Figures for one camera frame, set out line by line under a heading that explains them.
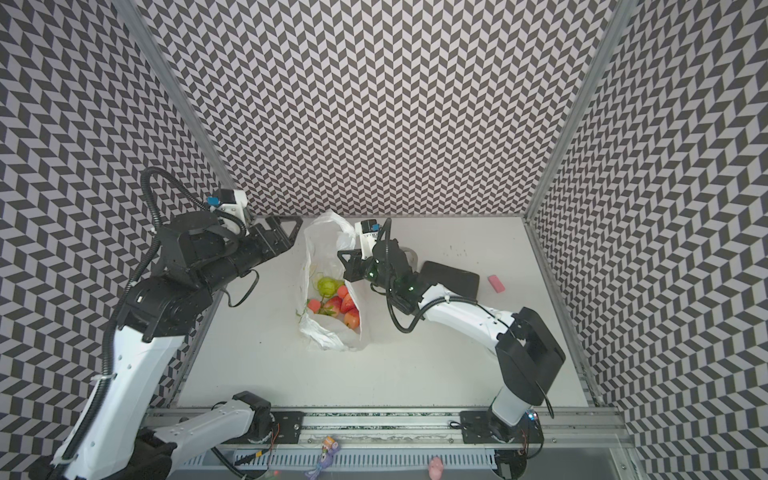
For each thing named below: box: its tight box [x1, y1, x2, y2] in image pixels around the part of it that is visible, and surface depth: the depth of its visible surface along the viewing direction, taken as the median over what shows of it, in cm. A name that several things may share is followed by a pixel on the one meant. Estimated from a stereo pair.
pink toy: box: [428, 457, 444, 480], surface depth 67 cm
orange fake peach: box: [344, 311, 360, 329], surface depth 89 cm
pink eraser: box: [488, 274, 506, 293], surface depth 101 cm
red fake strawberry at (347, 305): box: [338, 285, 359, 313], surface depth 93 cm
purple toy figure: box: [305, 436, 339, 480], surface depth 69 cm
